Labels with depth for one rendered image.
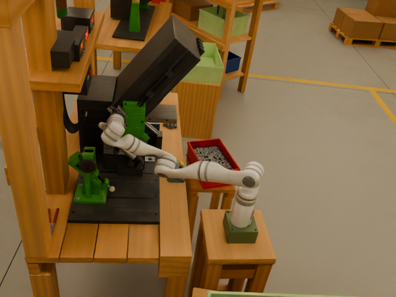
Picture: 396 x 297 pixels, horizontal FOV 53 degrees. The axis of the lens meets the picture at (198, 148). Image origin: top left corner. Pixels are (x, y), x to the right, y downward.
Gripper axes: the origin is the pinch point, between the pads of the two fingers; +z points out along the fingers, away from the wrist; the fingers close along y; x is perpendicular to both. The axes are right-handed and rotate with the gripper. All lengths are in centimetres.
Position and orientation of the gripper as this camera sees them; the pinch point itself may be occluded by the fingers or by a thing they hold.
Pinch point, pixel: (118, 113)
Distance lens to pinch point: 202.6
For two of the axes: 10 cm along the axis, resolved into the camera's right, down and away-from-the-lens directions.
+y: -6.2, -7.1, -3.4
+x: -7.8, 6.1, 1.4
